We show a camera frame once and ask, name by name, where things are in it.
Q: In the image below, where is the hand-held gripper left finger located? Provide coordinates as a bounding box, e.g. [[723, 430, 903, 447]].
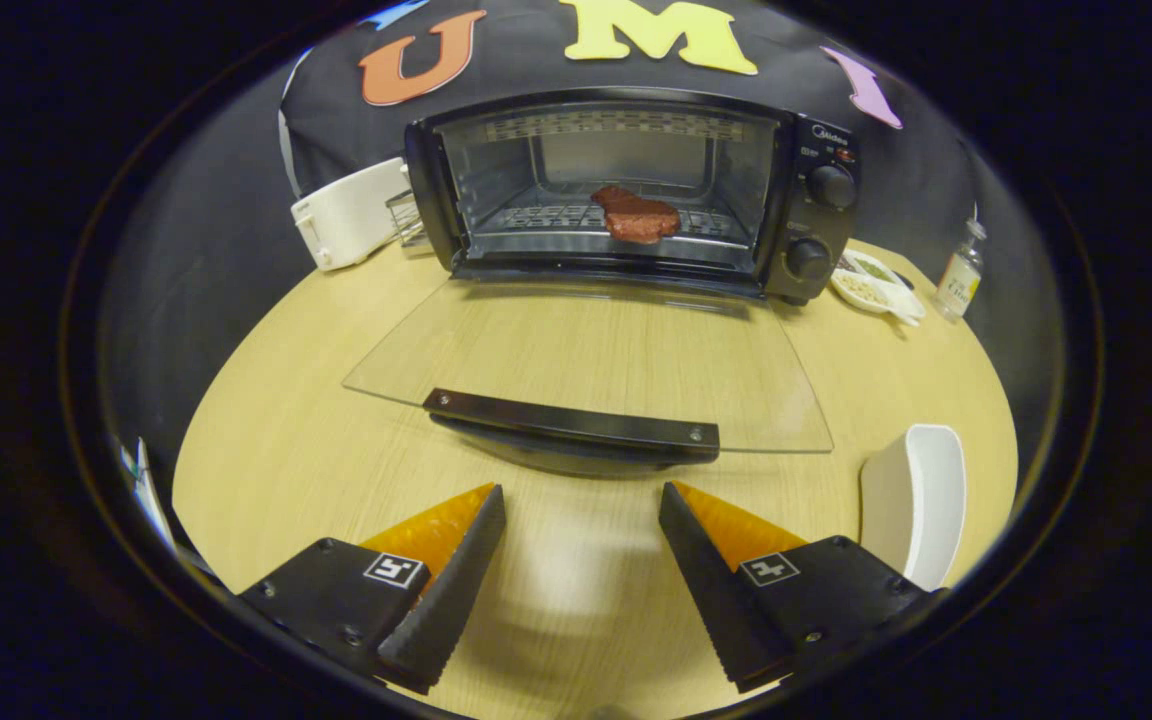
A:
[[239, 483, 507, 696]]

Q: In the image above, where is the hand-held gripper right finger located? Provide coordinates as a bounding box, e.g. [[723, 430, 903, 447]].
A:
[[658, 481, 943, 694]]

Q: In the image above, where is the white bread toaster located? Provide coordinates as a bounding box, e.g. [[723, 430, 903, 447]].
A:
[[290, 157, 415, 273]]

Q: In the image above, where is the metal wire rack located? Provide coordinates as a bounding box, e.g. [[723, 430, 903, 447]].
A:
[[386, 190, 429, 249]]

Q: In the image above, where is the white rectangular tray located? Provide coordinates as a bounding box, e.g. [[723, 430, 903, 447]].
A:
[[858, 424, 967, 592]]

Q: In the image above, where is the white divided dish with grains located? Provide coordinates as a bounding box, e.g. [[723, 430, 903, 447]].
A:
[[829, 250, 927, 328]]

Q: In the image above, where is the clear plastic bottle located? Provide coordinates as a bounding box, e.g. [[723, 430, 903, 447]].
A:
[[936, 218, 987, 323]]

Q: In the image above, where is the brown steak piece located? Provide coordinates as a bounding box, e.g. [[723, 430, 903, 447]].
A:
[[591, 185, 683, 245]]

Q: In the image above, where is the black toaster oven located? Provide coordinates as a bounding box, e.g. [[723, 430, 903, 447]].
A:
[[341, 87, 861, 477]]

